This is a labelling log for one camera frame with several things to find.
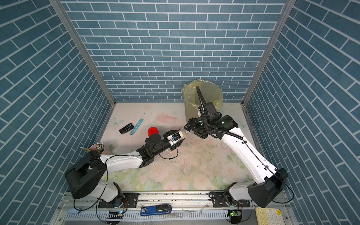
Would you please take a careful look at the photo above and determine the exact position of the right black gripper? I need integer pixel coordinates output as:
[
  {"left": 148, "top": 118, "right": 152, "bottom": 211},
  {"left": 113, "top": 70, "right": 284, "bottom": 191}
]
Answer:
[{"left": 184, "top": 118, "right": 211, "bottom": 139}]

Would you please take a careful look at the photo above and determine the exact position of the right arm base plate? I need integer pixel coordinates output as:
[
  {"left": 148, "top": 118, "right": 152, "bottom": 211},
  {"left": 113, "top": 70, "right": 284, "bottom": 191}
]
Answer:
[{"left": 208, "top": 191, "right": 250, "bottom": 208}]

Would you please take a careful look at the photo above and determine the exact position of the red lidded rice jar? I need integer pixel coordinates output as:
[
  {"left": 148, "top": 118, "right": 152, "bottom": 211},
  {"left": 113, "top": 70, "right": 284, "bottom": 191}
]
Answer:
[{"left": 147, "top": 127, "right": 159, "bottom": 137}]

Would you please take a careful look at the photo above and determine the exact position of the beige bin with yellow bag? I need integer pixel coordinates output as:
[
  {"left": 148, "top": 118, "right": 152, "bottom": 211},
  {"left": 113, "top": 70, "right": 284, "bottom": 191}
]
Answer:
[{"left": 182, "top": 79, "right": 224, "bottom": 123}]

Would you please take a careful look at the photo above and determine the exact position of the teal ruler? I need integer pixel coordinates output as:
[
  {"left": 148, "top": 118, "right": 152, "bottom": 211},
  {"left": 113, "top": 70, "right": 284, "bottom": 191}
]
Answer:
[{"left": 130, "top": 119, "right": 144, "bottom": 136}]

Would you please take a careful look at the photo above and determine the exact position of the white slotted cable duct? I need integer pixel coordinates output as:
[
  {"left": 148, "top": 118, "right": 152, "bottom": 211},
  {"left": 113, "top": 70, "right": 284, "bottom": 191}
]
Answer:
[{"left": 65, "top": 210, "right": 230, "bottom": 222}]

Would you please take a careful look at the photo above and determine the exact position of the aluminium mounting rail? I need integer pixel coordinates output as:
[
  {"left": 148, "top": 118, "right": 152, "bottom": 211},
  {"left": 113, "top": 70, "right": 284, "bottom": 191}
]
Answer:
[{"left": 58, "top": 190, "right": 290, "bottom": 210}]

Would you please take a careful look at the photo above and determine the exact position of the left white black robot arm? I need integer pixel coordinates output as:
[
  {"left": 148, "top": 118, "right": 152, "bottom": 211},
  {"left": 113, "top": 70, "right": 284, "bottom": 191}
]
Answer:
[{"left": 65, "top": 130, "right": 186, "bottom": 208}]

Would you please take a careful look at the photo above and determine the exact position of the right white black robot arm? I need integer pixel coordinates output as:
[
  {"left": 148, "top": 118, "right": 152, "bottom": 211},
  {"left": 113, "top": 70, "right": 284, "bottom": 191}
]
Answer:
[{"left": 184, "top": 102, "right": 288, "bottom": 208}]

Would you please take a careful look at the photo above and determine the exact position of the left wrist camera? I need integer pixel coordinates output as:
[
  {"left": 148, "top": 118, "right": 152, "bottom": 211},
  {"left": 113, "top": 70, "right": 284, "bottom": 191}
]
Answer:
[{"left": 167, "top": 131, "right": 187, "bottom": 145}]

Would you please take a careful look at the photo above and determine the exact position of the pink pen holder cup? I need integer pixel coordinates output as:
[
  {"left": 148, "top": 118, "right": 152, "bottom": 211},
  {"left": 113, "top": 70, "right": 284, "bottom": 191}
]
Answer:
[{"left": 81, "top": 142, "right": 111, "bottom": 155}]

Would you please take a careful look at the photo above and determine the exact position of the clear rice jar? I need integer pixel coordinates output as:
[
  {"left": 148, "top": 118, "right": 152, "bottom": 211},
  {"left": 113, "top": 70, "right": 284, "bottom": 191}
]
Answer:
[{"left": 181, "top": 129, "right": 190, "bottom": 139}]

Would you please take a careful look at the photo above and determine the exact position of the black stapler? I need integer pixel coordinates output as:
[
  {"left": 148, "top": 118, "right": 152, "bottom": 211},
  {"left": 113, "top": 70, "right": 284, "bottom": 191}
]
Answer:
[{"left": 119, "top": 123, "right": 134, "bottom": 135}]

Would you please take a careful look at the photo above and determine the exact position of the blue black handheld device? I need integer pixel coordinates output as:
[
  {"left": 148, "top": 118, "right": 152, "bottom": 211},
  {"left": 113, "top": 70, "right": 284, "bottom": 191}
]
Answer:
[{"left": 140, "top": 204, "right": 172, "bottom": 216}]

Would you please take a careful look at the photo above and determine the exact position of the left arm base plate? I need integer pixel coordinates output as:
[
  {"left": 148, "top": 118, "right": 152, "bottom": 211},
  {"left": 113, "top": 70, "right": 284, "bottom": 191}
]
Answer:
[{"left": 98, "top": 193, "right": 139, "bottom": 209}]

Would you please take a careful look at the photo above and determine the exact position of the yellow egg tray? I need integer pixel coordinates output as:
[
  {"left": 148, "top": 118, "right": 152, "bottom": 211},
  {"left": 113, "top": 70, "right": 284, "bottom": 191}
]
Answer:
[{"left": 256, "top": 207, "right": 285, "bottom": 225}]

